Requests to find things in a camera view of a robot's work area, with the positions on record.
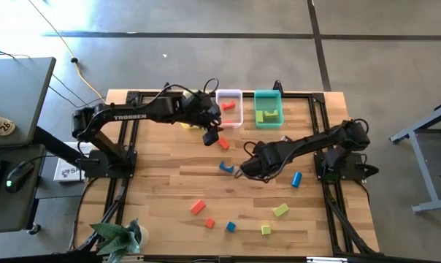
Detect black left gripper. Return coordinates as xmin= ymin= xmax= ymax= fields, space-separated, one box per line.
xmin=185 ymin=91 xmax=224 ymax=132

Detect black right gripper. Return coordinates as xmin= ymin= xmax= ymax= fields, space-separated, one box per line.
xmin=234 ymin=144 xmax=291 ymax=180

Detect blue arch block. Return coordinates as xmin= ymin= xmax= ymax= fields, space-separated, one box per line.
xmin=218 ymin=161 xmax=235 ymax=175

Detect long red rectangular block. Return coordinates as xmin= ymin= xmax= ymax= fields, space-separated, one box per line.
xmin=190 ymin=199 xmax=207 ymax=216

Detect long green rectangular block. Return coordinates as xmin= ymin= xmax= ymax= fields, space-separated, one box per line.
xmin=272 ymin=202 xmax=290 ymax=218

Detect translucent clear plastic bin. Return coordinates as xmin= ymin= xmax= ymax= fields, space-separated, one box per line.
xmin=215 ymin=88 xmax=244 ymax=129

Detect translucent teal plastic bin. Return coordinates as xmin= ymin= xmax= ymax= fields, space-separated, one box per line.
xmin=253 ymin=89 xmax=284 ymax=129

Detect potted green leafy plant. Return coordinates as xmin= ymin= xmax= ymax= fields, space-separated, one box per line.
xmin=90 ymin=218 xmax=150 ymax=263

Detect white printed box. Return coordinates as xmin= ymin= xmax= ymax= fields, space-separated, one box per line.
xmin=53 ymin=141 xmax=97 ymax=183

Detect black diagonal desk beam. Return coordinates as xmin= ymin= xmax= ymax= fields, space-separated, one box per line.
xmin=33 ymin=126 xmax=93 ymax=171

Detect grey metal table stand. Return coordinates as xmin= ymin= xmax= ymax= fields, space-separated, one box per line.
xmin=389 ymin=100 xmax=441 ymax=215

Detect grey desk top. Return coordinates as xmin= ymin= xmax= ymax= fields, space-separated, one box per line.
xmin=0 ymin=56 xmax=56 ymax=148

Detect black computer mouse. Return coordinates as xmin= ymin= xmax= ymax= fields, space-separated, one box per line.
xmin=4 ymin=160 xmax=35 ymax=194

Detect dark desk top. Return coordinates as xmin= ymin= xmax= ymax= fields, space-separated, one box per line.
xmin=0 ymin=144 xmax=47 ymax=235

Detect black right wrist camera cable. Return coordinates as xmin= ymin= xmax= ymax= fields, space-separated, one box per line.
xmin=243 ymin=140 xmax=260 ymax=158

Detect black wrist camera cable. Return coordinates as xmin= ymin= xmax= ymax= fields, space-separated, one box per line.
xmin=147 ymin=77 xmax=221 ymax=107
xmin=243 ymin=140 xmax=260 ymax=158

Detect black left wrist camera cable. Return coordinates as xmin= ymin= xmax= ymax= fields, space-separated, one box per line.
xmin=147 ymin=77 xmax=221 ymax=107

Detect black aluminium table frame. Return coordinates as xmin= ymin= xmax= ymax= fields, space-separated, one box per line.
xmin=74 ymin=89 xmax=380 ymax=263

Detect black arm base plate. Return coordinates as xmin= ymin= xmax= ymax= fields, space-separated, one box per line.
xmin=314 ymin=151 xmax=380 ymax=183
xmin=82 ymin=149 xmax=137 ymax=179

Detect silver aluminium rail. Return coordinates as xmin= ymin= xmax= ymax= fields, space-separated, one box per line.
xmin=306 ymin=256 xmax=349 ymax=263

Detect yellow floor cable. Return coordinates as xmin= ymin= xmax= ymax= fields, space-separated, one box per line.
xmin=27 ymin=0 xmax=107 ymax=102

